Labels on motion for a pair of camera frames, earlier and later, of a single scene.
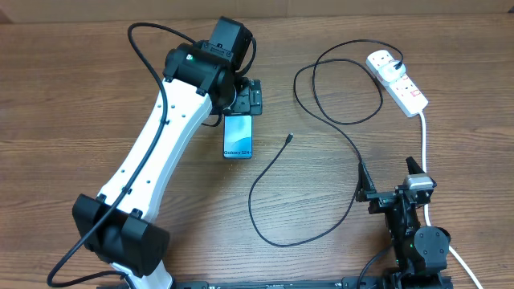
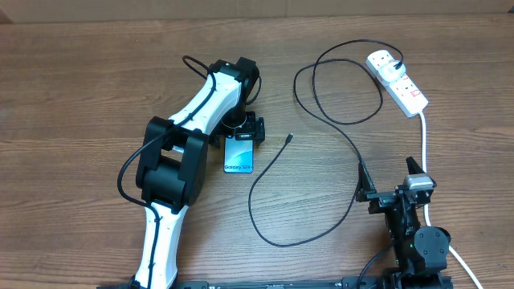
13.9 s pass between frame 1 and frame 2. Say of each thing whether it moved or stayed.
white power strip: stayed
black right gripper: stayed
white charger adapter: stayed
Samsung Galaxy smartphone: moved
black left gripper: moved
